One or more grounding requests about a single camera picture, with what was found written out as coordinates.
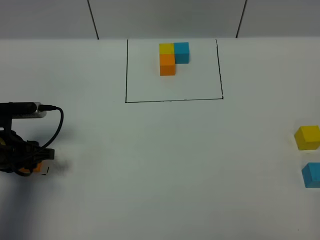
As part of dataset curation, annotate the template orange cube block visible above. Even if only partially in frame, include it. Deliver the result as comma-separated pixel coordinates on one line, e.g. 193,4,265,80
159,54,176,76

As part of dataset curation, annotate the black left camera cable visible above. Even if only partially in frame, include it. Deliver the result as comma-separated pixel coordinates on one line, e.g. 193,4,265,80
9,104,65,177

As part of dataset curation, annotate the template blue cube block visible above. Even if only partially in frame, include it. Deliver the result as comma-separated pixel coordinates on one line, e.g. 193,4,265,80
173,42,190,64

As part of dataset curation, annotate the template yellow cube block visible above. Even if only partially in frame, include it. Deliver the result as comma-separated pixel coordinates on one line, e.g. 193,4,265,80
159,43,175,55

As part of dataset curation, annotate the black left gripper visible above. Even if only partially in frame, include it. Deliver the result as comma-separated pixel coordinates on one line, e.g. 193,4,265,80
0,130,55,173

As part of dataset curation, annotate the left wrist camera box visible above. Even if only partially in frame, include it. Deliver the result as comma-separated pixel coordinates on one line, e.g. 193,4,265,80
0,102,47,119

